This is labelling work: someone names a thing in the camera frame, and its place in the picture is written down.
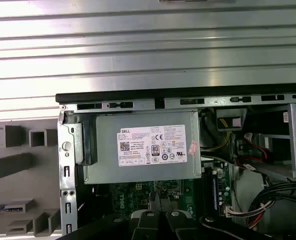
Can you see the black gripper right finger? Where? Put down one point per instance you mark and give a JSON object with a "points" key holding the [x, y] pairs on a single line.
{"points": [[180, 225]]}

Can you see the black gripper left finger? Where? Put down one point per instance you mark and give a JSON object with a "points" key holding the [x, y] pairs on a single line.
{"points": [[145, 225]]}

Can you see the green motherboard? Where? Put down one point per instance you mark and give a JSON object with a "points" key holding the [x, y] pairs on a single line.
{"points": [[127, 197]]}

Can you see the grey power supply unit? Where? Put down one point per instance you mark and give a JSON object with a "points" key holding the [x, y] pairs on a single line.
{"points": [[102, 150]]}

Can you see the black PC case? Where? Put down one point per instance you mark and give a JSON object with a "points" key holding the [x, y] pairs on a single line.
{"points": [[112, 97]]}

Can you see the grey parts rack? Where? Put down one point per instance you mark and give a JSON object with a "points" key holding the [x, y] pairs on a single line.
{"points": [[13, 180]]}

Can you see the RAM stick with label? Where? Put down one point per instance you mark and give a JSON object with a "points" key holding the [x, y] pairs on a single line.
{"points": [[3, 208]]}

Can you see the grey metal drive cage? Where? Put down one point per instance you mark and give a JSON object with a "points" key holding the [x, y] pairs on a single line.
{"points": [[291, 125]]}

